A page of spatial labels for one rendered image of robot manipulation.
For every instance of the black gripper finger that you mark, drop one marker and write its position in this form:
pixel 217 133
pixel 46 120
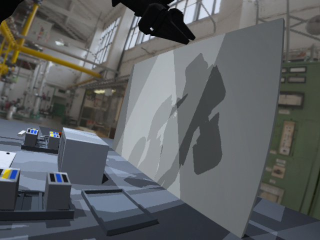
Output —
pixel 166 29
pixel 179 22

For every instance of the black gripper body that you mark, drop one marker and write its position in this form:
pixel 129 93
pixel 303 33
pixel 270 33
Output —
pixel 151 13

